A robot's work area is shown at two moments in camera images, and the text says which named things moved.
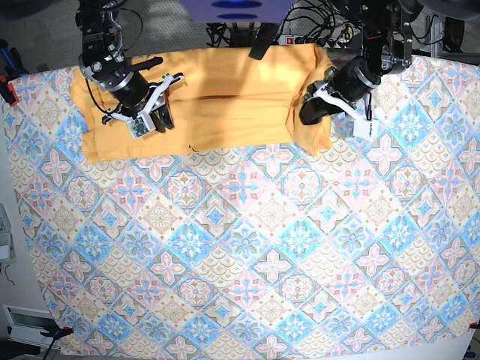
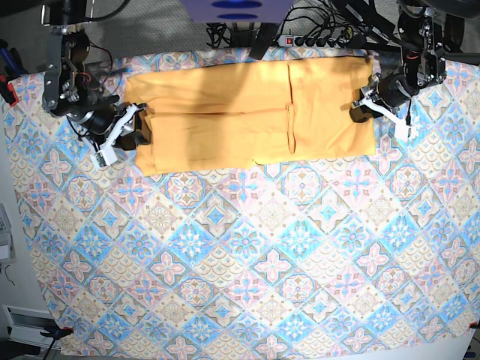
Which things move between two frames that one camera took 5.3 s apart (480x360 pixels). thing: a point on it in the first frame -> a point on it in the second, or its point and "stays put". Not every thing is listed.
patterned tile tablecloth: [370, 245] stays put
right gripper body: [348, 87] -> [388, 94]
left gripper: [139, 97] -> [109, 127]
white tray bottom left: [25, 325] stays put
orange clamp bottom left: [54, 331] stays put
